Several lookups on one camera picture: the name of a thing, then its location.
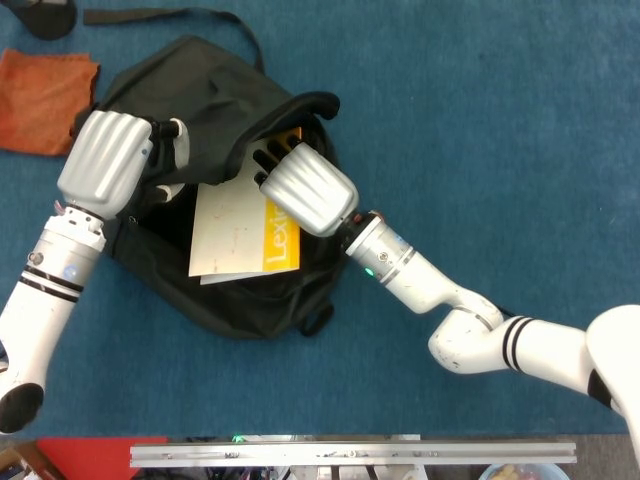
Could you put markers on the aluminium extrusion rail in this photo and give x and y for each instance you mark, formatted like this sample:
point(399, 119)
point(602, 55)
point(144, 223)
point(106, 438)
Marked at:
point(350, 453)

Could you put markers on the black fabric backpack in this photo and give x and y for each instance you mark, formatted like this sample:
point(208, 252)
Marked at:
point(220, 125)

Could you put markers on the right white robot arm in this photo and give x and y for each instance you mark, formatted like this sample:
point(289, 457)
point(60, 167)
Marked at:
point(450, 310)

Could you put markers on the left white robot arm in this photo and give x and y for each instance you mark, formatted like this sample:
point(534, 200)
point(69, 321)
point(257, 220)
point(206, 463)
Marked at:
point(45, 295)

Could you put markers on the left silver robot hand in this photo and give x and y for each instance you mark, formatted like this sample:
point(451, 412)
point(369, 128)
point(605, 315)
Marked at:
point(105, 160)

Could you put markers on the red flat board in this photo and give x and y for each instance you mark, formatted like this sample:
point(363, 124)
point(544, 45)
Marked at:
point(95, 457)

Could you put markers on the light blue round container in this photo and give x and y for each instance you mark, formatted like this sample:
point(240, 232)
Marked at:
point(522, 472)

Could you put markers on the white and yellow booklet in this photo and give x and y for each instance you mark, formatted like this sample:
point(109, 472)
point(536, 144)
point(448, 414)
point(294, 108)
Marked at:
point(240, 235)

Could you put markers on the cardboard box with items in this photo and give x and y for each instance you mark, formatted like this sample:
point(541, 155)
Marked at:
point(20, 462)

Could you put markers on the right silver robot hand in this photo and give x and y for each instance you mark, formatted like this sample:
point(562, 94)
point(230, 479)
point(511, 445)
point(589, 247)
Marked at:
point(310, 190)

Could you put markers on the black round fabric object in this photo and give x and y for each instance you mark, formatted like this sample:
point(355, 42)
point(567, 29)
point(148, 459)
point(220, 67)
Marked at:
point(47, 20)

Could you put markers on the orange microfibre cloth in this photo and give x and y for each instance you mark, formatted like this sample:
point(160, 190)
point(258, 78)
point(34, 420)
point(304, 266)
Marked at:
point(40, 100)

